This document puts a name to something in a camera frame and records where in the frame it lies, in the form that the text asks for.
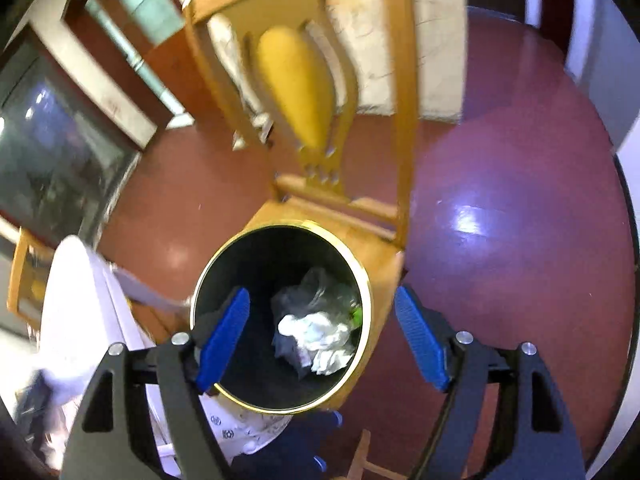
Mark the person's white printed clothing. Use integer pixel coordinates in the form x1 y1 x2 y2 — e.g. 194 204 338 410
150 385 296 480

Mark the wooden stool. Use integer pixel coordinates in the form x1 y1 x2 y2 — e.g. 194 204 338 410
345 429 401 480

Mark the wooden glass-panel door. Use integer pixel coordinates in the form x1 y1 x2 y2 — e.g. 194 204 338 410
62 0 196 131

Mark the person's dark blue garment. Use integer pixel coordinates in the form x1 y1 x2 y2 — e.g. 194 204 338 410
230 410 346 480

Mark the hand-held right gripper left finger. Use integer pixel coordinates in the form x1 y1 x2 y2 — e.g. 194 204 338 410
62 287 251 480

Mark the large white tissue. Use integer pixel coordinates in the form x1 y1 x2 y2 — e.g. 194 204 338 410
274 310 351 376

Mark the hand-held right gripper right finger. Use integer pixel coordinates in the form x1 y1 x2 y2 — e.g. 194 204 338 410
395 285 586 480

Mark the clear plastic bag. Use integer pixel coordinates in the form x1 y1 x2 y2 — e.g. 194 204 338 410
272 267 362 321

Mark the dark sliding glass door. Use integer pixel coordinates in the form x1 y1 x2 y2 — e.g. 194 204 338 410
0 25 146 246

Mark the wooden dining chair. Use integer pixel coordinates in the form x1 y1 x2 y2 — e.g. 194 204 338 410
7 227 56 328
182 0 421 411

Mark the black gold-rimmed trash bin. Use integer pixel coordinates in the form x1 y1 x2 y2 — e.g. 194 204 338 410
189 220 373 413

